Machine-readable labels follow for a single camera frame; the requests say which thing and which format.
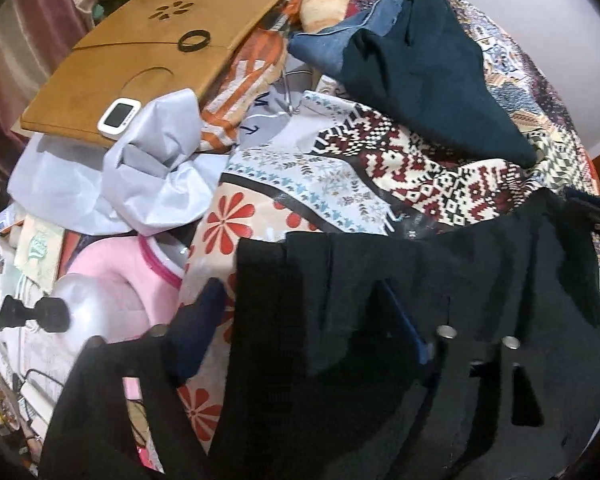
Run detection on black rubber ring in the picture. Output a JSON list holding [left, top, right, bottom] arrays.
[[177, 30, 212, 53]]

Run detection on clear plastic dome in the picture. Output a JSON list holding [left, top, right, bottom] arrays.
[[50, 272, 151, 351]]

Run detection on metal wire hanger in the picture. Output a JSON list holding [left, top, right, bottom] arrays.
[[278, 67, 303, 118]]

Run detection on black pants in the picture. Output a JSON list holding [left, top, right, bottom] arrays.
[[207, 187, 600, 480]]

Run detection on blue denim jeans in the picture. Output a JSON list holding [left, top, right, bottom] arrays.
[[287, 0, 416, 78]]

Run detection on pink curtain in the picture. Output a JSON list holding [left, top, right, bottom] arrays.
[[0, 0, 101, 171]]

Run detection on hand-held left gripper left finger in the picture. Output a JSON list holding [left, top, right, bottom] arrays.
[[40, 278, 227, 480]]

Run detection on patterned patchwork bedsheet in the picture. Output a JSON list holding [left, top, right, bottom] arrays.
[[177, 0, 600, 461]]

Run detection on brown wooden lap desk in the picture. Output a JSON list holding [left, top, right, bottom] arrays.
[[19, 0, 311, 143]]

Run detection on dark navy garment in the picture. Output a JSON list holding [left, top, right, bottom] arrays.
[[340, 0, 538, 168]]

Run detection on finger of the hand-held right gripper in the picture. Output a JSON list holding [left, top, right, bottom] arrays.
[[566, 189, 600, 266]]

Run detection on white plastic bag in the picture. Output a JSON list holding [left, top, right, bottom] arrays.
[[7, 88, 231, 237]]

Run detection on black dumbbell-shaped holder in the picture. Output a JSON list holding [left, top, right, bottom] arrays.
[[0, 296, 71, 333]]

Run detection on pink white garment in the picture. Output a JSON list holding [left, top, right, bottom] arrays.
[[67, 237, 186, 331]]

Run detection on orange striped cloth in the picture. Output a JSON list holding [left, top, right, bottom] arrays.
[[200, 30, 288, 153]]

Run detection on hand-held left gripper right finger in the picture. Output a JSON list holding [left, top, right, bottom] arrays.
[[377, 279, 573, 480]]

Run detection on white digital timer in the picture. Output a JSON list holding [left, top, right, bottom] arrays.
[[97, 97, 137, 132]]

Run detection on orange plush pillow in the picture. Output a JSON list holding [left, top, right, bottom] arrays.
[[299, 0, 371, 36]]

